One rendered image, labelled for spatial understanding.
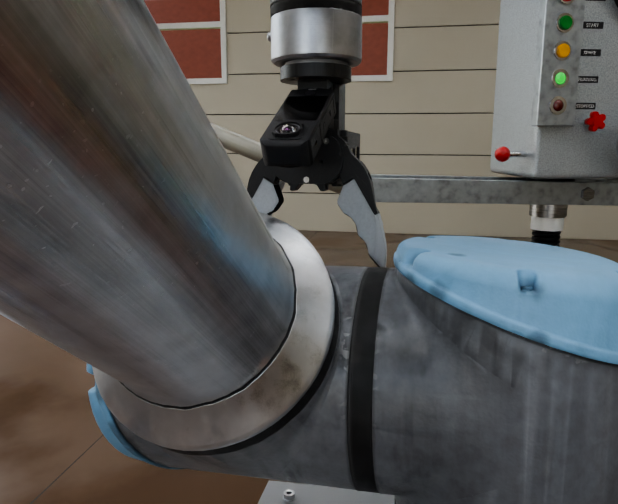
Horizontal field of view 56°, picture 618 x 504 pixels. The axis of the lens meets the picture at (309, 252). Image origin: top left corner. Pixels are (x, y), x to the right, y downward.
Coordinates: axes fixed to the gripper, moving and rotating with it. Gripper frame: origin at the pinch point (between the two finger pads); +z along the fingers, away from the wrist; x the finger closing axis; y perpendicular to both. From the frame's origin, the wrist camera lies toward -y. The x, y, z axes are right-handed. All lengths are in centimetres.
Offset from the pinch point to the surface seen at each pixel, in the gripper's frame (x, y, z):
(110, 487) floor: 109, 108, 106
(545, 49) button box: -26, 69, -33
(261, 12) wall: 267, 644, -197
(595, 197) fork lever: -39, 83, -4
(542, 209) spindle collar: -28, 83, -1
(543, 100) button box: -26, 69, -23
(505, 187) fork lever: -20, 75, -6
